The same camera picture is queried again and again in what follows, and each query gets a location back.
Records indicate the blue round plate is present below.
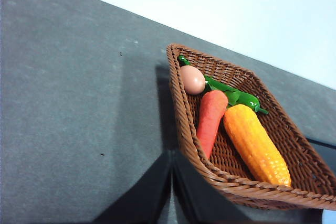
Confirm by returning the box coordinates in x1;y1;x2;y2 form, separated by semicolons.
322;209;336;224

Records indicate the tan egg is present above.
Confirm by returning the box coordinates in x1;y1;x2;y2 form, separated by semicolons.
179;65;206;95

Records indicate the orange-red carrot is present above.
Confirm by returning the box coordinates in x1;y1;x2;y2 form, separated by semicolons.
196;90;228;161

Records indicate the green leafy vegetable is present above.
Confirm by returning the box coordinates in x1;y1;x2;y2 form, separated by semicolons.
203;76;244;108

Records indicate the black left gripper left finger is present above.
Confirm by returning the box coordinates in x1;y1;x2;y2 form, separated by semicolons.
91;150;172;224

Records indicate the brown woven wicker basket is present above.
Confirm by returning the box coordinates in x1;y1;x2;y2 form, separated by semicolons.
166;42;336;211

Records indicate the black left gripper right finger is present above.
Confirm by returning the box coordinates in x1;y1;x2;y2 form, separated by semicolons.
172;151;253;224

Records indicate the yellow-orange corn cob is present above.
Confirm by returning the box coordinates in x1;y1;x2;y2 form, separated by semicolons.
223;104;292;188

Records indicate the long green chili pepper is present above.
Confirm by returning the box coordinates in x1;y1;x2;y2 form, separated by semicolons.
178;55;269;115

